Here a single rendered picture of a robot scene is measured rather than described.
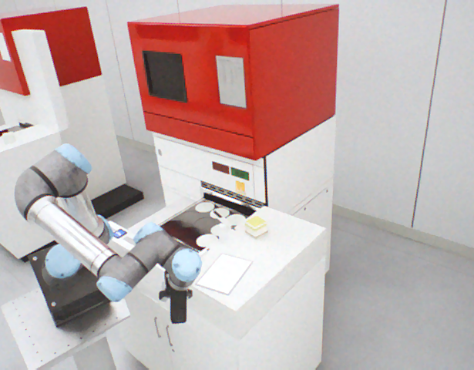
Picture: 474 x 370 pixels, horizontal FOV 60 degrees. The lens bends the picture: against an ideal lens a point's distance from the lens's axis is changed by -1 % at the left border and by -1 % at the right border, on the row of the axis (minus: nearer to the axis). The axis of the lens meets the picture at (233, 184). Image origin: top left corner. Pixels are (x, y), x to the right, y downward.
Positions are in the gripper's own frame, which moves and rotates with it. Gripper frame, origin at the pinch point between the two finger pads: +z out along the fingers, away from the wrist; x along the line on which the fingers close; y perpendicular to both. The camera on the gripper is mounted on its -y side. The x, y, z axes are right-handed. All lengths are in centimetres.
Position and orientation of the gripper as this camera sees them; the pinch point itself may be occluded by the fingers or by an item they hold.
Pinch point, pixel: (173, 301)
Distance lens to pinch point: 139.8
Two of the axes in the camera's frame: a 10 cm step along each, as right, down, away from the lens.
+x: -9.7, -0.3, -2.5
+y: -0.9, -8.9, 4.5
